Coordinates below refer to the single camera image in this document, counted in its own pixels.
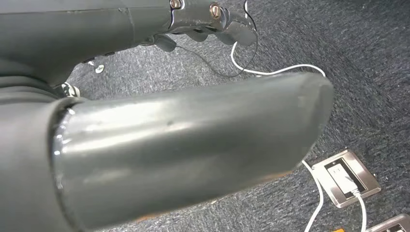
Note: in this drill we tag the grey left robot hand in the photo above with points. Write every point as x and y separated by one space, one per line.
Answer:
192 128

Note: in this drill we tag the small pale floor scrap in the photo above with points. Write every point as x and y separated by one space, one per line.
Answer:
99 69

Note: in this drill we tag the white power plug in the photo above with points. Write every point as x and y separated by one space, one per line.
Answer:
341 179

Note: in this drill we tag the steel floor socket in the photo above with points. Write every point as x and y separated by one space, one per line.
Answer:
368 182
397 222

